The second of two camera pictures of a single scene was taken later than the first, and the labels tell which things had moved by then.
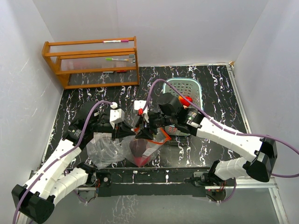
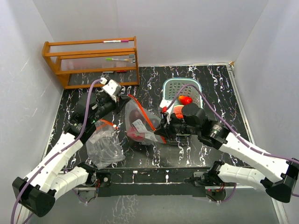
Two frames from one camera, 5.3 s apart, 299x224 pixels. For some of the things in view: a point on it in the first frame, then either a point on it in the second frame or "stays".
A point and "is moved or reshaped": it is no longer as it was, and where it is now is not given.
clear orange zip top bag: [140, 151] is moved or reshaped
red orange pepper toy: [184, 101] stays
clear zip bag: [103, 150] stays
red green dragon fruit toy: [141, 161] is moved or reshaped
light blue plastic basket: [191, 87] stays
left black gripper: [124, 129] → [121, 101]
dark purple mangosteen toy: [138, 146] → [135, 114]
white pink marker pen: [116, 41] stays
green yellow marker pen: [116, 59] stays
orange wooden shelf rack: [95, 63] stays
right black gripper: [145, 133] → [165, 129]
